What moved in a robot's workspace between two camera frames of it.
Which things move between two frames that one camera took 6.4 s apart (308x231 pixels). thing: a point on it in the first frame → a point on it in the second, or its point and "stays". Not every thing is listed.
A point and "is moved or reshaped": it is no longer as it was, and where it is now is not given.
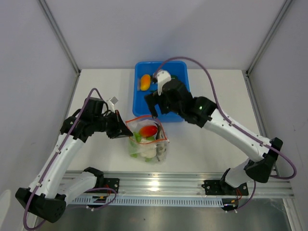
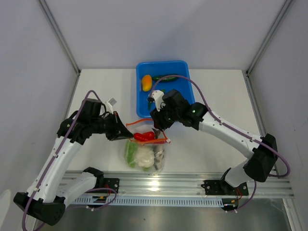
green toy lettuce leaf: x=134 y=149 → x=130 y=149
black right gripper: x=153 y=99 → x=159 y=121
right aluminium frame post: x=284 y=8 stays
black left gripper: x=120 y=128 stays
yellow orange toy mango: x=145 y=81 stays
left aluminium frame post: x=47 y=12 stays
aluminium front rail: x=143 y=185 stays
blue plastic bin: x=178 y=70 stays
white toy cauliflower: x=147 y=148 → x=145 y=157
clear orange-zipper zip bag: x=148 y=143 is moved or reshaped
